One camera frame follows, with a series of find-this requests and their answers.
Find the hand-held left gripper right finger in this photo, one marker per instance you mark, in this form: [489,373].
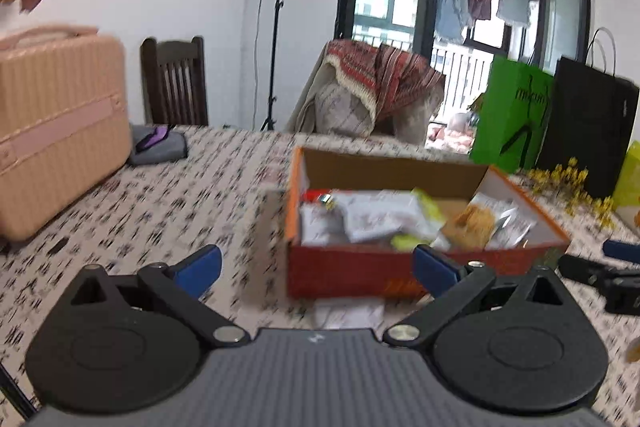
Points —
[435,269]

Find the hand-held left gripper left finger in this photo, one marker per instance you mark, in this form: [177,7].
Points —
[200,264]

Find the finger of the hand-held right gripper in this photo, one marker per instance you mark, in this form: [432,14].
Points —
[585,269]
[622,251]

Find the lime green long snack packet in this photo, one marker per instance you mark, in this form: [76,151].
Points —
[407,243]

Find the gold clear cracker packet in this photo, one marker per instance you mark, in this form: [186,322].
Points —
[472,224]

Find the yellow-green small snack packet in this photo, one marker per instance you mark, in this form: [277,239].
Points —
[430,207]

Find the large white snack packet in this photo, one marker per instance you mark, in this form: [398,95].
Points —
[380,217]

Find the orange cardboard box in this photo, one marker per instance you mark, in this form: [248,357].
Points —
[350,272]

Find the silver orange snack packet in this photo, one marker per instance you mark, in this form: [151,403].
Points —
[510,217]

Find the blue red crinkled snack packet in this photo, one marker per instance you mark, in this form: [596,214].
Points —
[315,197]

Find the yellow-green bag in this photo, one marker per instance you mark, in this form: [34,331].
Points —
[630,182]

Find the yellow flower branch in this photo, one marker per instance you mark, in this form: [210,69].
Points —
[575,182]

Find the black paper bag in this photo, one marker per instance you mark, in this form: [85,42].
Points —
[585,132]

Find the grey purple pouch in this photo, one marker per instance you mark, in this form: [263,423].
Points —
[155,147]

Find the green paper bag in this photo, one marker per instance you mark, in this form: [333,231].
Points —
[510,117]

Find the dark wooden chair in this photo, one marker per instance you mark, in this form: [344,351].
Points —
[175,82]

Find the pink ribbed suitcase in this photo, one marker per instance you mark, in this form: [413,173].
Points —
[60,132]

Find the red patterned cloth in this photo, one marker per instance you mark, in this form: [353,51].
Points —
[395,77]

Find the studio light on stand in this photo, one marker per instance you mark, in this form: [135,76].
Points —
[276,32]

